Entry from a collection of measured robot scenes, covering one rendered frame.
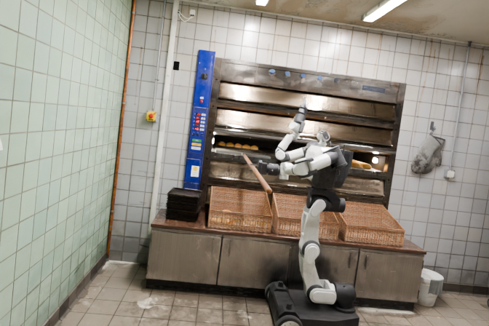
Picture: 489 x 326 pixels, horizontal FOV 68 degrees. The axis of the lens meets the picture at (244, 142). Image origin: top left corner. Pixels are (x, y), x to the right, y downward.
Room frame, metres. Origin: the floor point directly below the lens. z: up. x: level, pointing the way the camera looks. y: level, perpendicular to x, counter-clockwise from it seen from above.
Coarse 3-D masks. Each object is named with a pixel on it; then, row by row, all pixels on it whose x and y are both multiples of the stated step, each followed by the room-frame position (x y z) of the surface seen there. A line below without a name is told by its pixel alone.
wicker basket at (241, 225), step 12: (216, 192) 3.51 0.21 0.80; (228, 192) 3.52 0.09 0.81; (252, 192) 3.55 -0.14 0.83; (264, 192) 3.56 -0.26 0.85; (216, 204) 3.48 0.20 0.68; (228, 204) 3.49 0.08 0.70; (240, 204) 3.50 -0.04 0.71; (252, 204) 3.52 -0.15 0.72; (264, 204) 3.53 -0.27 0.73; (216, 216) 3.07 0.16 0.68; (228, 216) 3.08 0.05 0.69; (240, 216) 3.08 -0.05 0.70; (252, 216) 3.09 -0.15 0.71; (264, 216) 3.10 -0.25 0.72; (228, 228) 3.07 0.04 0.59; (240, 228) 3.08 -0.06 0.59; (252, 228) 3.09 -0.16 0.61; (264, 228) 3.10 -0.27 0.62
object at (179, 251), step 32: (160, 224) 2.98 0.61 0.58; (192, 224) 3.09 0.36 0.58; (160, 256) 2.98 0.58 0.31; (192, 256) 3.00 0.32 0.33; (224, 256) 3.02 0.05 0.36; (256, 256) 3.04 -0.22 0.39; (288, 256) 3.07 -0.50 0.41; (320, 256) 3.09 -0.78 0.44; (352, 256) 3.11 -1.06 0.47; (384, 256) 3.13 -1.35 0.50; (416, 256) 3.17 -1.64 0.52; (160, 288) 3.03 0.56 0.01; (192, 288) 3.05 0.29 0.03; (224, 288) 3.07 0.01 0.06; (256, 288) 3.09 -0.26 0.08; (288, 288) 3.07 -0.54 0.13; (384, 288) 3.14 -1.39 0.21; (416, 288) 3.16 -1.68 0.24
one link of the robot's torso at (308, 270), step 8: (312, 248) 2.65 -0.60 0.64; (304, 256) 2.66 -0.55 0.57; (312, 256) 2.65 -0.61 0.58; (304, 264) 2.66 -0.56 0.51; (312, 264) 2.66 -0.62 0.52; (304, 272) 2.70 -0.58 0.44; (312, 272) 2.70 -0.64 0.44; (304, 280) 2.70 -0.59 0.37; (312, 280) 2.71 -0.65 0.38; (304, 288) 2.76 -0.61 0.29; (312, 288) 2.68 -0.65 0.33
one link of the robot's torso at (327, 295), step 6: (324, 282) 2.85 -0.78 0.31; (318, 288) 2.68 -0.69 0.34; (324, 288) 2.83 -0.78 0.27; (330, 288) 2.70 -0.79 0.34; (312, 294) 2.66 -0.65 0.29; (318, 294) 2.66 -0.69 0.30; (324, 294) 2.66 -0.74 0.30; (330, 294) 2.67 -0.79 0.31; (312, 300) 2.67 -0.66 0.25; (318, 300) 2.66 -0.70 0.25; (324, 300) 2.66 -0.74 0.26; (330, 300) 2.67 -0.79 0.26
